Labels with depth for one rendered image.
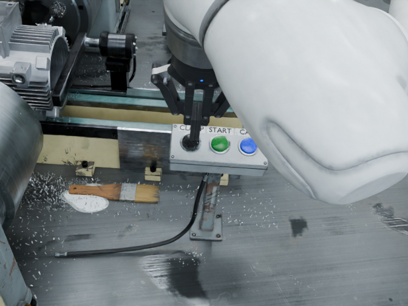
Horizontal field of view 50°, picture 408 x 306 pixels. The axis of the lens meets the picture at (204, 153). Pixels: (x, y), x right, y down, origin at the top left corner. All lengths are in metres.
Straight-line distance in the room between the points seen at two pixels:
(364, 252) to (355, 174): 0.73
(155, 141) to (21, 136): 0.33
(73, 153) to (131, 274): 0.33
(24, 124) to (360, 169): 0.59
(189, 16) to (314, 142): 0.15
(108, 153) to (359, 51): 0.80
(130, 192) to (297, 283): 0.41
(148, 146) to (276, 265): 0.38
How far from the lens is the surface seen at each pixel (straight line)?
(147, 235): 0.94
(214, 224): 0.96
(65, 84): 0.95
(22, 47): 0.95
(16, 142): 0.74
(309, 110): 0.28
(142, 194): 1.00
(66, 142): 1.04
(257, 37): 0.30
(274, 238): 0.97
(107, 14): 1.40
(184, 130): 0.75
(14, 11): 0.99
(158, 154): 1.01
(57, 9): 1.14
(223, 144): 0.74
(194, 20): 0.36
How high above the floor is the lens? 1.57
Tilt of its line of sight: 44 degrees down
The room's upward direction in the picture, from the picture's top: 7 degrees clockwise
